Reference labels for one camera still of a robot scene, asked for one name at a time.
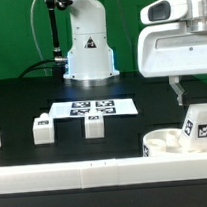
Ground black camera stand pole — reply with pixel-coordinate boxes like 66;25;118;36
44;0;72;64

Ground white U-shaped fence wall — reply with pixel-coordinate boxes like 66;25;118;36
0;114;207;195

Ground black cables at base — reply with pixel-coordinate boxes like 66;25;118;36
17;57;67;79

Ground white cable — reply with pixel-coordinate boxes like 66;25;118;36
28;0;48;77

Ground white sheet with markers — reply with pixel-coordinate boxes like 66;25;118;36
49;99;138;119

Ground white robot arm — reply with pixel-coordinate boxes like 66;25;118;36
137;0;207;105

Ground white round stool seat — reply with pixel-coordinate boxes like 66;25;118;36
142;128;207;157

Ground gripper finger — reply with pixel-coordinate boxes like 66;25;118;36
169;75;185;106

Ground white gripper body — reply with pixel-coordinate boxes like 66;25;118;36
137;22;207;78

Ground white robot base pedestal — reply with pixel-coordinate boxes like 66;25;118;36
64;0;119;81

